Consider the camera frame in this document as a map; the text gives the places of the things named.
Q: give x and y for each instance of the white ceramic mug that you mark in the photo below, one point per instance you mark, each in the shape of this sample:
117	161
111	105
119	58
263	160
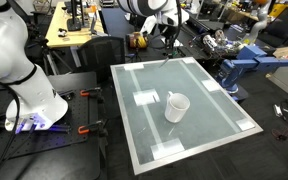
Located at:
174	112

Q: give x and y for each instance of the black perforated mounting board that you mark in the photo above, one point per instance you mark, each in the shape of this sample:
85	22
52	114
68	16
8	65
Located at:
50	143

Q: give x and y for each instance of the black padded chair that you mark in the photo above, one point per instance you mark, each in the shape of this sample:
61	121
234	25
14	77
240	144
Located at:
285	25

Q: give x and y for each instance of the orange black bar clamp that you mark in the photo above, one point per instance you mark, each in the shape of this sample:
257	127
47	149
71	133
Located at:
92	128
91	92

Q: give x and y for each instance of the white power adapter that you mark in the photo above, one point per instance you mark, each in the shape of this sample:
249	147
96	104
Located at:
277	110

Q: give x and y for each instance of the light wooden desk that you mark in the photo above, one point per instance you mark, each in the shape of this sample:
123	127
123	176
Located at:
59	33

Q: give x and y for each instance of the black monitor stand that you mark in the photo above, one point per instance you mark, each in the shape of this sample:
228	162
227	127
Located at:
74	20

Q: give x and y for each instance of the black base mounting clamp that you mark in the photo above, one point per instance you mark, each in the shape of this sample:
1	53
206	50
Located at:
62	128
66	95

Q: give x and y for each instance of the cardboard box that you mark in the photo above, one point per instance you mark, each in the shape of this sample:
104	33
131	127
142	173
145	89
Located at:
285	51

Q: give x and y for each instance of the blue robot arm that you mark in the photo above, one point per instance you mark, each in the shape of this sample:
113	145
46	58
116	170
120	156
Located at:
247	61

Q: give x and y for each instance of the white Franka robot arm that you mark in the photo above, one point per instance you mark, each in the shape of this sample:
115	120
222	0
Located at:
27	90

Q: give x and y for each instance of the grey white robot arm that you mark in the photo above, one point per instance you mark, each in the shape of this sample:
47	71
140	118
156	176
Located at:
259	20

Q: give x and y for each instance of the white red robot hand mechanism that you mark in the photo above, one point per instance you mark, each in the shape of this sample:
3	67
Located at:
211	41

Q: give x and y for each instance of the black mesh office chair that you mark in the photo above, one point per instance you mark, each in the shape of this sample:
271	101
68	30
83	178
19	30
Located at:
99	56

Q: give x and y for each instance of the black camera tripod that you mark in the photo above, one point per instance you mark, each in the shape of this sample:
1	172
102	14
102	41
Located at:
47	55

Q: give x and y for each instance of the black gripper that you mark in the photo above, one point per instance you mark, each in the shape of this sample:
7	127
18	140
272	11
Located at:
173	36

